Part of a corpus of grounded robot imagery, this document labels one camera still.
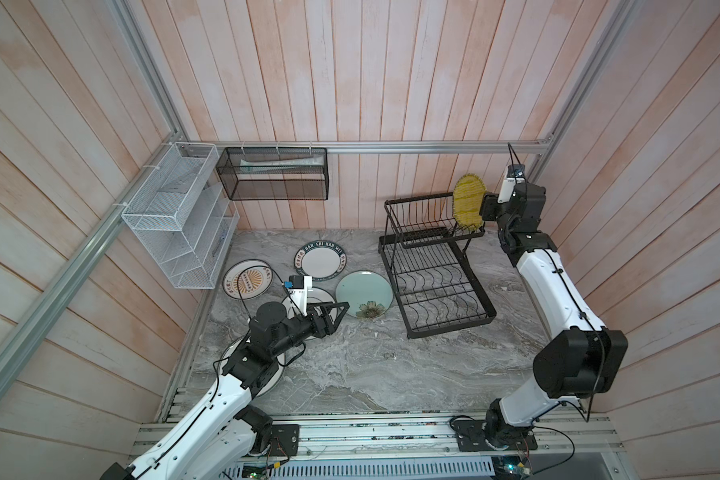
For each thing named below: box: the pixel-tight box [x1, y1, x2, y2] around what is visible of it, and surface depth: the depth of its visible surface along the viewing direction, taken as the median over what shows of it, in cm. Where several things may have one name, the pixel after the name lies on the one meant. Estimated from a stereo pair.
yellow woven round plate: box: [452, 173, 487, 231], surface depth 95 cm
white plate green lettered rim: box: [294, 240, 347, 282], surface depth 113 cm
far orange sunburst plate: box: [222, 258, 274, 300], surface depth 106 cm
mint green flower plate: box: [335, 270, 394, 320], surface depth 101 cm
